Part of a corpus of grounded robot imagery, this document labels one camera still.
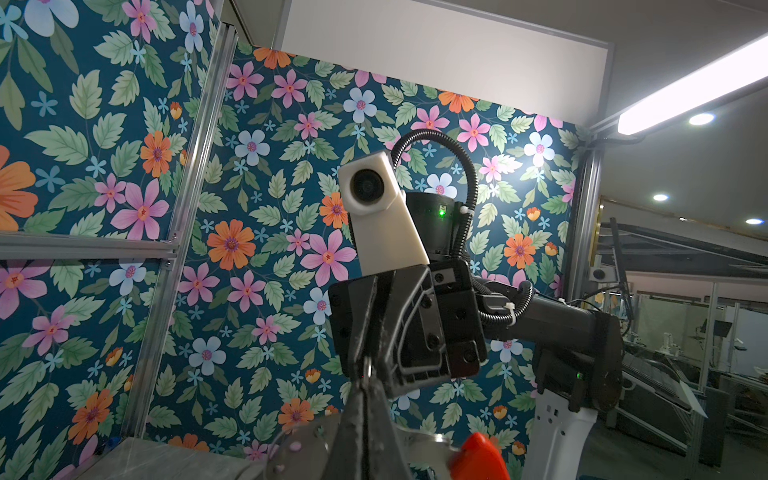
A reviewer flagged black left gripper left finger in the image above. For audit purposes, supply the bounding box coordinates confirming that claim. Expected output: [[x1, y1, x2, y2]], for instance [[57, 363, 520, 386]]
[[322, 378, 369, 480]]

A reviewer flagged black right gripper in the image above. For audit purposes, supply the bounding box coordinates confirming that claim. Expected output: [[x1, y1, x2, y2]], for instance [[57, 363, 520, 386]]
[[329, 259, 488, 398]]

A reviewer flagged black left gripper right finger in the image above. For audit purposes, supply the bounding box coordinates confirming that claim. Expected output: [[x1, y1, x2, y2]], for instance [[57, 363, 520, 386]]
[[367, 379, 412, 480]]

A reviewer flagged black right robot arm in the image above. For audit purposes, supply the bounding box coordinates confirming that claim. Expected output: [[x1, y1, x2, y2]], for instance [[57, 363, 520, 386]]
[[322, 193, 623, 479]]

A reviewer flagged ceiling strip light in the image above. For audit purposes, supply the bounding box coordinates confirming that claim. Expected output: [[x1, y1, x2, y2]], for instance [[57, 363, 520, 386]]
[[617, 35, 767, 135]]

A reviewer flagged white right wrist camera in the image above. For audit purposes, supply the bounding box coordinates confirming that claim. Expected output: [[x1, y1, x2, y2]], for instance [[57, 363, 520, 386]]
[[338, 151, 429, 276]]

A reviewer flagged black corrugated camera cable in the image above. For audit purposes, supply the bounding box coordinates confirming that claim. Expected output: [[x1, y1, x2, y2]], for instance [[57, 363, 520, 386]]
[[391, 128, 535, 328]]

